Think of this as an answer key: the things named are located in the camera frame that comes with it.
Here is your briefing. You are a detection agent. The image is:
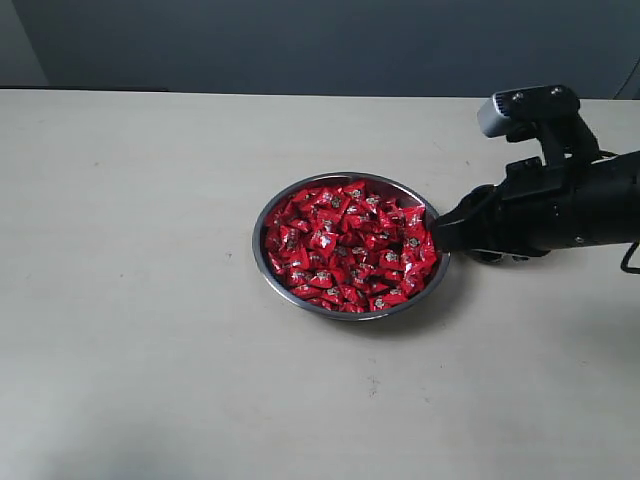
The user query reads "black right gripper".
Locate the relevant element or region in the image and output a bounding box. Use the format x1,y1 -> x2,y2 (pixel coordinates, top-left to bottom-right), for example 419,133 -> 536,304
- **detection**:
430,155 -> 640,259

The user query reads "steel bowl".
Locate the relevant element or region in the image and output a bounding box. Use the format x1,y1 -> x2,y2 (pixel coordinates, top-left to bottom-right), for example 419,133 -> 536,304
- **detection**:
251,171 -> 453,322

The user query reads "red wrapped candy pile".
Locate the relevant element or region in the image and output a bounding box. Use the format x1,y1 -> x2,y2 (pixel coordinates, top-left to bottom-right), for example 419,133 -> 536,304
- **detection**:
264,180 -> 441,314

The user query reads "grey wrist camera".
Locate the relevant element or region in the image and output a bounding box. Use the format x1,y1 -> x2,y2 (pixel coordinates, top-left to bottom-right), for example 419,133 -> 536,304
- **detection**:
477,84 -> 580,138

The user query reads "black cable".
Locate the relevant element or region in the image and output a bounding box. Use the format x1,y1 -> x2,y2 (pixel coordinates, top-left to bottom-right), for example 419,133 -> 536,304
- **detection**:
620,239 -> 640,275

